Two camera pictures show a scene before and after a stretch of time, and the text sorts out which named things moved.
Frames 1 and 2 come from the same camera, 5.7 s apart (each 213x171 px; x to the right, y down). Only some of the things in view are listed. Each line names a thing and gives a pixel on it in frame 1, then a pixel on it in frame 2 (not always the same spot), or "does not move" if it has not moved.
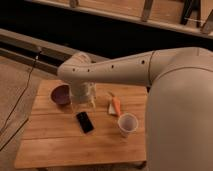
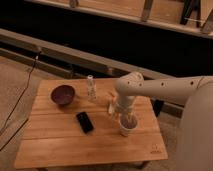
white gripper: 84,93 to 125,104
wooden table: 112,129 does not move
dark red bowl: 61,93 does not move
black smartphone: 84,122 does not move
